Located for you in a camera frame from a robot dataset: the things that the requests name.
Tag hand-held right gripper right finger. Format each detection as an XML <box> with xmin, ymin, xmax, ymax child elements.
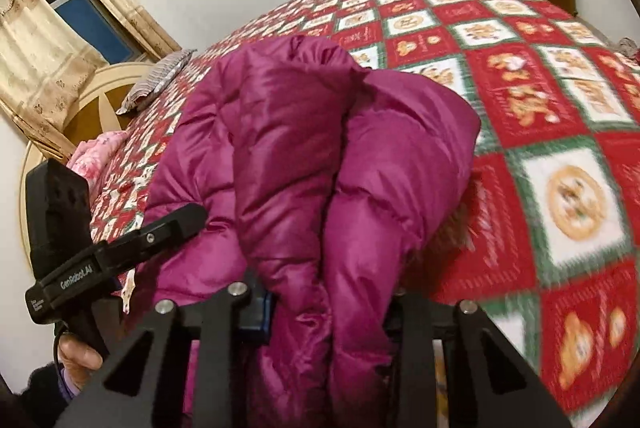
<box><xmin>384</xmin><ymin>289</ymin><xmax>572</xmax><ymax>428</ymax></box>

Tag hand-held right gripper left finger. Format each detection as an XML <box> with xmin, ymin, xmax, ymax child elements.
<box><xmin>64</xmin><ymin>281</ymin><xmax>275</xmax><ymax>428</ymax></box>

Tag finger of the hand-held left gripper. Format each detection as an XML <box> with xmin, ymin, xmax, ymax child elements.
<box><xmin>95</xmin><ymin>202</ymin><xmax>209</xmax><ymax>270</ymax></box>

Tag magenta puffer jacket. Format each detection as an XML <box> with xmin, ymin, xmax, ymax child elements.
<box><xmin>119</xmin><ymin>34</ymin><xmax>482</xmax><ymax>428</ymax></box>

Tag person's left forearm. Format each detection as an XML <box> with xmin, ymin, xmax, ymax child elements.
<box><xmin>14</xmin><ymin>360</ymin><xmax>83</xmax><ymax>414</ymax></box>

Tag person's left hand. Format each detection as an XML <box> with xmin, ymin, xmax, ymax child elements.
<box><xmin>58</xmin><ymin>335</ymin><xmax>104</xmax><ymax>395</ymax></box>

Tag pink floral quilt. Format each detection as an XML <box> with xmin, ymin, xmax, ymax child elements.
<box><xmin>66</xmin><ymin>130</ymin><xmax>130</xmax><ymax>181</ymax></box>

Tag cream wooden headboard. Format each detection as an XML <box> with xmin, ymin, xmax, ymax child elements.
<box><xmin>20</xmin><ymin>62</ymin><xmax>160</xmax><ymax>279</ymax></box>

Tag striped pillow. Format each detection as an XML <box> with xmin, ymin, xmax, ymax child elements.
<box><xmin>116</xmin><ymin>48</ymin><xmax>199</xmax><ymax>116</ymax></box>

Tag wide beige patterned curtain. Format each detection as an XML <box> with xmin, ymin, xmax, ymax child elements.
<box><xmin>0</xmin><ymin>0</ymin><xmax>97</xmax><ymax>161</ymax></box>

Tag window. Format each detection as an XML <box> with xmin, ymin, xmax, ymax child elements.
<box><xmin>30</xmin><ymin>0</ymin><xmax>149</xmax><ymax>66</ymax></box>

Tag red bear print bedspread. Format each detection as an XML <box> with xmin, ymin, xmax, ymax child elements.
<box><xmin>89</xmin><ymin>0</ymin><xmax>640</xmax><ymax>428</ymax></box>

